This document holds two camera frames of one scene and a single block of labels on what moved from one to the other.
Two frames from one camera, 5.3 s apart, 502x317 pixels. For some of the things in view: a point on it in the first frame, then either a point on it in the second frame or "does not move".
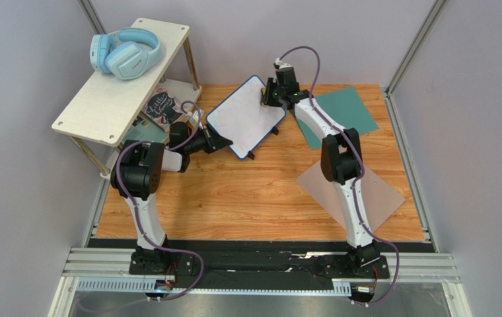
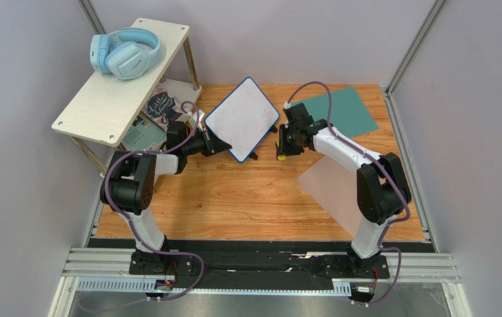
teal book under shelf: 143,129 does not move
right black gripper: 271,93 to 283,141
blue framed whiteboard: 242,119 does not move
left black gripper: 215,141 does not move
